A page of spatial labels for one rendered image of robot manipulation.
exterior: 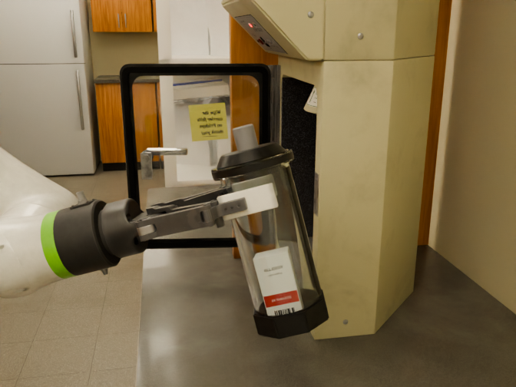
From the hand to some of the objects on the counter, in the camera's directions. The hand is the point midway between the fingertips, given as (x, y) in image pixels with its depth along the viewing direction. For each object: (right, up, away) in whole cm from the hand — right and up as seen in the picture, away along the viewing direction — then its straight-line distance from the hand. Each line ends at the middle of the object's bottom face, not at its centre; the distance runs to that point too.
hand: (258, 193), depth 70 cm
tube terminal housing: (+19, -20, +40) cm, 49 cm away
